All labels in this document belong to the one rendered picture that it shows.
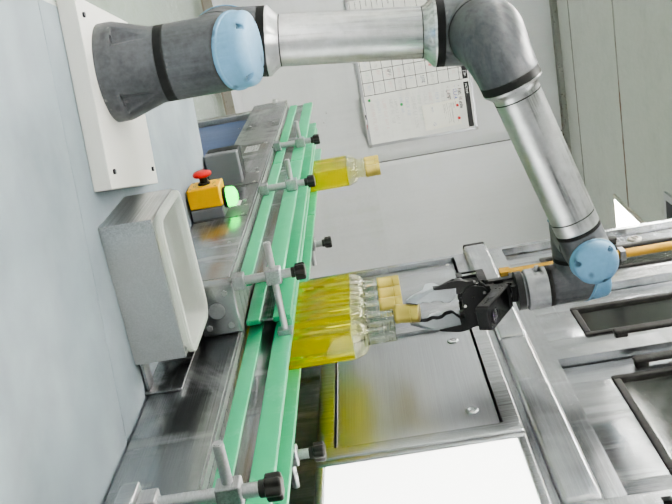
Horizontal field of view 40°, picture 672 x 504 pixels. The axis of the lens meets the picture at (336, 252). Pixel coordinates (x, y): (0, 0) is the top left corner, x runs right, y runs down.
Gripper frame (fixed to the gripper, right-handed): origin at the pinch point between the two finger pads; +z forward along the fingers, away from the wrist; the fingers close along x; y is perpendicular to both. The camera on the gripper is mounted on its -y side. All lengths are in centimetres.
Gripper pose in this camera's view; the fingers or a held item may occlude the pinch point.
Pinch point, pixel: (415, 312)
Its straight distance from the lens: 166.9
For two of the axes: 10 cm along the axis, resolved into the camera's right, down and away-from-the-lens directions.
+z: -9.8, 1.7, 0.6
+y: 0.0, -3.2, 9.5
